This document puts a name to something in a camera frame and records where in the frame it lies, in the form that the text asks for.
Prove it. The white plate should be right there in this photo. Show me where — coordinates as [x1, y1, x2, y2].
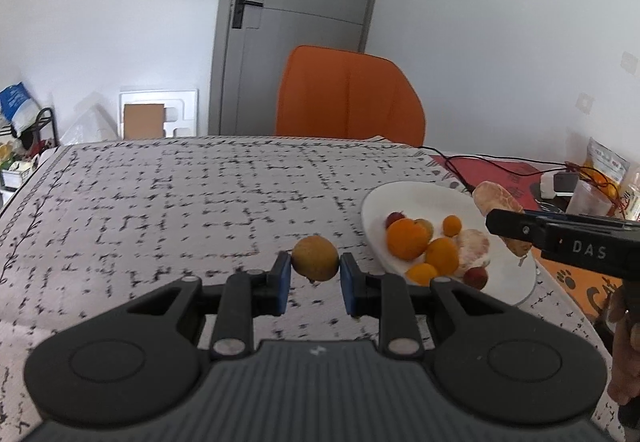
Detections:
[361, 181, 539, 307]

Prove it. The red mat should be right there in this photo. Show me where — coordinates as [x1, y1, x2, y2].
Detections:
[429, 154, 572, 213]

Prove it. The small red fruit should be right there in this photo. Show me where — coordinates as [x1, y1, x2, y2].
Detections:
[463, 266, 489, 290]

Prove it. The black cable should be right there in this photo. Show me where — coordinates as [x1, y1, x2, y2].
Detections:
[431, 146, 583, 195]

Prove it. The black metal rack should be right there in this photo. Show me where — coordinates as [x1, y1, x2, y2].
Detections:
[19, 107, 59, 159]

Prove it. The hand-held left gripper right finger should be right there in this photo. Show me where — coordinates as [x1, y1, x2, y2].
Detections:
[338, 252, 512, 358]

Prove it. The oval peeled pomelo segment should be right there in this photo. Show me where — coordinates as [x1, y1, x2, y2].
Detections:
[472, 180, 532, 259]

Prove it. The clear plastic bag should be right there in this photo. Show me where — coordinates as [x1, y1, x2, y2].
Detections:
[59, 94, 122, 145]

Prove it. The printed snack bag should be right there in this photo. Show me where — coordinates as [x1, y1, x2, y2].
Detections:
[581, 136, 632, 189]

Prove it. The orange chair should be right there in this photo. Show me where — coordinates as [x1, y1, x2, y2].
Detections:
[274, 44, 426, 148]

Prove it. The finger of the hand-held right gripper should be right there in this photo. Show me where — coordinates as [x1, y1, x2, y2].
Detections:
[485, 208, 552, 253]

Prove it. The large orange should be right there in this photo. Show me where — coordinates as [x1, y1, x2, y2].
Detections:
[386, 218, 432, 261]

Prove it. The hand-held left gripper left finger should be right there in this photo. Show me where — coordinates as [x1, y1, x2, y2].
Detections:
[127, 251, 293, 359]

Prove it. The grey door with handle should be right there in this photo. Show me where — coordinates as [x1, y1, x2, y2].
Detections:
[208, 0, 391, 137]

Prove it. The person's right hand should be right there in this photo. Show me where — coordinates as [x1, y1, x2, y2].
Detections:
[606, 291, 640, 409]

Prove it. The white charger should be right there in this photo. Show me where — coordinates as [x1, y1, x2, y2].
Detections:
[538, 171, 559, 199]

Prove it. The brown cardboard piece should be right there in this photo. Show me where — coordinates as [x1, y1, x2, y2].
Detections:
[124, 103, 166, 139]

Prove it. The orange paw print mat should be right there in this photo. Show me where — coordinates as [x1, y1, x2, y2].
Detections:
[537, 256, 627, 323]

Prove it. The black door handle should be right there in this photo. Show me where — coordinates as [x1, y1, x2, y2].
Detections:
[231, 0, 265, 29]

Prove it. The black patterned white tablecloth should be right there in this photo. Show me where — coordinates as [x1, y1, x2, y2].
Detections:
[0, 135, 610, 442]

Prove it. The clear plastic cup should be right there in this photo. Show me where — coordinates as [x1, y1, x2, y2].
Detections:
[565, 179, 617, 219]

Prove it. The medium orange tangerine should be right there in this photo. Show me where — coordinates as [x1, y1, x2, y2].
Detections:
[405, 263, 441, 287]
[425, 237, 460, 277]

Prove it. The curved peeled pomelo segment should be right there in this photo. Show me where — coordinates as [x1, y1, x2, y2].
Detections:
[454, 229, 492, 277]

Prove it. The blue and white bag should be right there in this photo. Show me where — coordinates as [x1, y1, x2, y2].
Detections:
[0, 81, 42, 139]

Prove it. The white foam packaging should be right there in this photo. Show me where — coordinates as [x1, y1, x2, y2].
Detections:
[118, 88, 200, 141]

